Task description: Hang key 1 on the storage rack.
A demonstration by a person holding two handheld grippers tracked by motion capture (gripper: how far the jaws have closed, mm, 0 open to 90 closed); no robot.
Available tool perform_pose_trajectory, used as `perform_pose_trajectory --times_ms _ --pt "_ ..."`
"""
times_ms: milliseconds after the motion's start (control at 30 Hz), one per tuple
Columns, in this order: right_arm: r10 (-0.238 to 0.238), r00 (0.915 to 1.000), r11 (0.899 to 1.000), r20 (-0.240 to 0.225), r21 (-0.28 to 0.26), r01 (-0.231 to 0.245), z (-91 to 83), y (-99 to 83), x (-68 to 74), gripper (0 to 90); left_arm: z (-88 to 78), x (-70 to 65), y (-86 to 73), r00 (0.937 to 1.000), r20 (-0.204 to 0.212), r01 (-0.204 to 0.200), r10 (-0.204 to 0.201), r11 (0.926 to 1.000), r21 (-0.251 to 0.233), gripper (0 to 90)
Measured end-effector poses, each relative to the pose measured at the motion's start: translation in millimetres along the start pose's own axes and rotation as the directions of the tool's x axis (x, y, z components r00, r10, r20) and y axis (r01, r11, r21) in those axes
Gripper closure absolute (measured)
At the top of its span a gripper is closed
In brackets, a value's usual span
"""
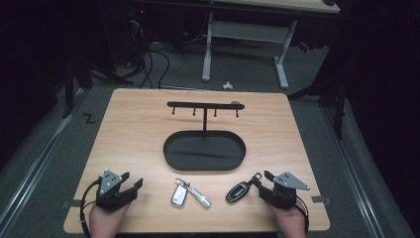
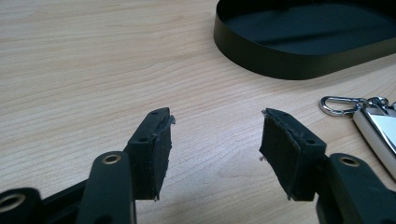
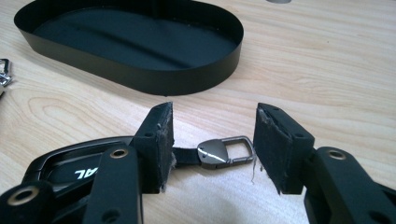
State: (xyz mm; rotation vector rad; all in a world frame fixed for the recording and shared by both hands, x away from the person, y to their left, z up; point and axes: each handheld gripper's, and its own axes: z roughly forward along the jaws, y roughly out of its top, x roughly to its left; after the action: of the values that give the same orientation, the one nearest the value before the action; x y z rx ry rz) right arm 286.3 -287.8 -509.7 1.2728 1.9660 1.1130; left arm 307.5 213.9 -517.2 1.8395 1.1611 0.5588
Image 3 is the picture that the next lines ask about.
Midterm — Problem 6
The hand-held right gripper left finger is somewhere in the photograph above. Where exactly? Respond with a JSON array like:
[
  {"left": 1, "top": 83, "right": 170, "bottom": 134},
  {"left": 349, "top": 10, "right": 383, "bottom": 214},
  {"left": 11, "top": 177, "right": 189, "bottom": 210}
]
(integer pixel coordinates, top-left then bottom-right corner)
[{"left": 129, "top": 101, "right": 177, "bottom": 194}]

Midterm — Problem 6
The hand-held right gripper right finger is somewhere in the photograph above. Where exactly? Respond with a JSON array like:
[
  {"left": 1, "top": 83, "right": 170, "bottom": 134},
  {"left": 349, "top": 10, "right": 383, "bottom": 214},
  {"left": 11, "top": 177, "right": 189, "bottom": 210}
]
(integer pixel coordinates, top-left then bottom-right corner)
[{"left": 252, "top": 102, "right": 316, "bottom": 195}]

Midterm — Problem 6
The black oval tray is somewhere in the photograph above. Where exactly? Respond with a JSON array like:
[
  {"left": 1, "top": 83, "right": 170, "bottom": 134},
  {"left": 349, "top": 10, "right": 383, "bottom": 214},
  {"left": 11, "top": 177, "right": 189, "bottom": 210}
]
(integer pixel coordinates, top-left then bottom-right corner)
[{"left": 13, "top": 0, "right": 245, "bottom": 97}]

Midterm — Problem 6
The silver metal keyring clip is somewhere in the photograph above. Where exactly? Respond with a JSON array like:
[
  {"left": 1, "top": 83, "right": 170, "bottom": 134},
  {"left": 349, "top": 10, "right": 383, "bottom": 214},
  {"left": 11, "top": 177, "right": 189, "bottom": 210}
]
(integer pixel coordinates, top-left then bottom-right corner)
[{"left": 0, "top": 58, "right": 14, "bottom": 98}]

